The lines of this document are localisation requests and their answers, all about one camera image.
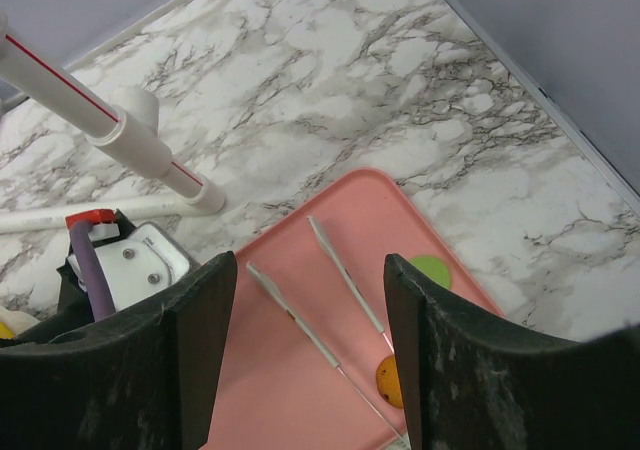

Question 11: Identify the green round biscuit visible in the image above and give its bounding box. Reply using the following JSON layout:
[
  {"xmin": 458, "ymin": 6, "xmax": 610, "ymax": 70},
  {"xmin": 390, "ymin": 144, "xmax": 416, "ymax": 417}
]
[{"xmin": 409, "ymin": 255, "xmax": 452, "ymax": 290}]

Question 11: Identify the orange chip cookie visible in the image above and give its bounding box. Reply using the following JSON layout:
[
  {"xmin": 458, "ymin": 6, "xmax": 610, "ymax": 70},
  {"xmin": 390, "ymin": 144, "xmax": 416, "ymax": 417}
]
[{"xmin": 375, "ymin": 355, "xmax": 404, "ymax": 409}]

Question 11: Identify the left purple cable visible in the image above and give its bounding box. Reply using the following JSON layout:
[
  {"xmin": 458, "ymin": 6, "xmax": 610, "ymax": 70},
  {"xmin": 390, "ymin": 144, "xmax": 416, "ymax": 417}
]
[{"xmin": 69, "ymin": 222, "xmax": 114, "ymax": 321}]

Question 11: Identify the yellow sponge cake square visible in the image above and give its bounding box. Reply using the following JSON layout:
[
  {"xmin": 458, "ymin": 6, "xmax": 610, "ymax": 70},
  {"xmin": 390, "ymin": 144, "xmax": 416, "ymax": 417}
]
[{"xmin": 0, "ymin": 307, "xmax": 40, "ymax": 338}]

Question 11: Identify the pink serving tray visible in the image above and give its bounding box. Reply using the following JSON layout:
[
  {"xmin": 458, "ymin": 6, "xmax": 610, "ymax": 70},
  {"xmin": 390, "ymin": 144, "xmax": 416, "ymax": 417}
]
[{"xmin": 207, "ymin": 169, "xmax": 498, "ymax": 449}]

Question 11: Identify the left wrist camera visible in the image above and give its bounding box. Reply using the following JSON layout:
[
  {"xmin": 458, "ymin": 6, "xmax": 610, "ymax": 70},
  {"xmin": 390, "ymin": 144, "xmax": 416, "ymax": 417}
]
[{"xmin": 67, "ymin": 221, "xmax": 197, "ymax": 321}]

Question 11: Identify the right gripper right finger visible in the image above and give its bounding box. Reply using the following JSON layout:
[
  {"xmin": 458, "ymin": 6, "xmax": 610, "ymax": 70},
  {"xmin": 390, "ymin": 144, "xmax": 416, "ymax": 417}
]
[{"xmin": 384, "ymin": 254, "xmax": 639, "ymax": 449}]

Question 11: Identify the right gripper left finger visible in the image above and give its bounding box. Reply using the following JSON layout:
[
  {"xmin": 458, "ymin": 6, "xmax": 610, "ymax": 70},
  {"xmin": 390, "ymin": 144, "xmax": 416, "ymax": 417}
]
[{"xmin": 1, "ymin": 252, "xmax": 237, "ymax": 449}]

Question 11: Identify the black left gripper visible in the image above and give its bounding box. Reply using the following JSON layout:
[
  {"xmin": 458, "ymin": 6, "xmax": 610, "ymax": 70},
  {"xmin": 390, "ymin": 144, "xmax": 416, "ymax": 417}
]
[{"xmin": 1, "ymin": 209, "xmax": 136, "ymax": 345}]

